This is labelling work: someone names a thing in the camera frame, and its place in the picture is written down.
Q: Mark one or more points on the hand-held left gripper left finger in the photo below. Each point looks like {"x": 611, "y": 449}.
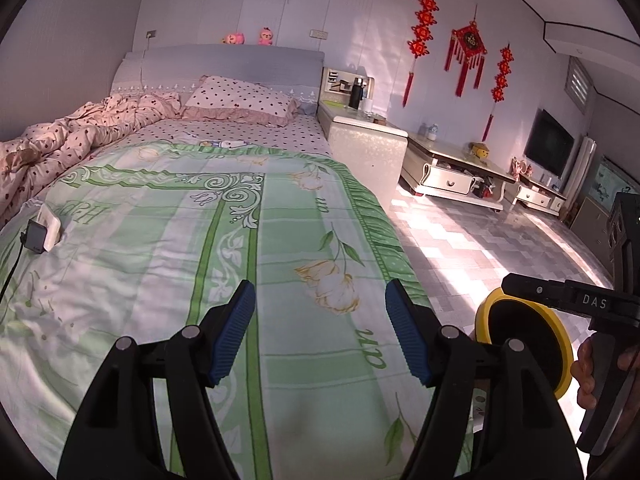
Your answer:
{"x": 232, "y": 335}

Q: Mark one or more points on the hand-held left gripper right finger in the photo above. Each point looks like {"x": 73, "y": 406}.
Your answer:
{"x": 407, "y": 335}

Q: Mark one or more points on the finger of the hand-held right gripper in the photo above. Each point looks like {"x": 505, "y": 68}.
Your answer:
{"x": 535, "y": 290}

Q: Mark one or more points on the yellow rimmed black trash bin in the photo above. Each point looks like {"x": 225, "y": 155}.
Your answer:
{"x": 525, "y": 320}

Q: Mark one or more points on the person's right hand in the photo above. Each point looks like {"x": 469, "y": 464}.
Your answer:
{"x": 584, "y": 375}

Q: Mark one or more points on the white small tv cabinet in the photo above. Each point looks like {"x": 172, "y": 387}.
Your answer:
{"x": 537, "y": 199}

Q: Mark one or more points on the grey cabinet with painting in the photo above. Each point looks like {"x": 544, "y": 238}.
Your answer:
{"x": 592, "y": 215}

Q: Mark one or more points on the pink flower bouquet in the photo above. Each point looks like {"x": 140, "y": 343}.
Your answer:
{"x": 521, "y": 167}

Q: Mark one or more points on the green floral blanket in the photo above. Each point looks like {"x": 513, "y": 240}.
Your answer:
{"x": 150, "y": 240}

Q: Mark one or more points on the white standing air conditioner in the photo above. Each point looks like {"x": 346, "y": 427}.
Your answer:
{"x": 582, "y": 165}

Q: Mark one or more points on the white long tv stand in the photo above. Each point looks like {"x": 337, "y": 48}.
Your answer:
{"x": 450, "y": 180}

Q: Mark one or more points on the yellow toy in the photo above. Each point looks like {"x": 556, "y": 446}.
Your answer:
{"x": 479, "y": 151}

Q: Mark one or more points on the white nightstand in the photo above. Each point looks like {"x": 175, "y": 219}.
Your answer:
{"x": 365, "y": 150}

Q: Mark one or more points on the small white packet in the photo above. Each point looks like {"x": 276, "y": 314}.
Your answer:
{"x": 225, "y": 144}

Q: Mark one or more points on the window with blind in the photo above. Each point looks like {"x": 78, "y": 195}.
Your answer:
{"x": 580, "y": 85}

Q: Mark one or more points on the white charging hub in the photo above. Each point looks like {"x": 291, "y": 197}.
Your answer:
{"x": 50, "y": 220}

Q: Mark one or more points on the white cup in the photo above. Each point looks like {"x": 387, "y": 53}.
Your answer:
{"x": 367, "y": 104}

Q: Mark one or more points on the polka dot ruffled pillow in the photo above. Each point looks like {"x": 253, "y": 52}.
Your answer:
{"x": 235, "y": 97}

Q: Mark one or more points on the green notebook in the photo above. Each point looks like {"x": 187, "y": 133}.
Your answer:
{"x": 338, "y": 104}

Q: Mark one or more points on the black thermos bottle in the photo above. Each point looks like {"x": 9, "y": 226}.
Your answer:
{"x": 355, "y": 94}

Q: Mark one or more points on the pink polka dot duvet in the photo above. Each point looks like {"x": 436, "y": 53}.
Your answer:
{"x": 75, "y": 135}

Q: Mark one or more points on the red diamond tassel decoration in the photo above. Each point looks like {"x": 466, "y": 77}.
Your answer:
{"x": 469, "y": 40}

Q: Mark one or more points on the grey upholstered bed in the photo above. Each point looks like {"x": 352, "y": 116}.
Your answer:
{"x": 225, "y": 60}

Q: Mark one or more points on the black wall television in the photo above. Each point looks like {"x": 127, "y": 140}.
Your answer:
{"x": 549, "y": 142}

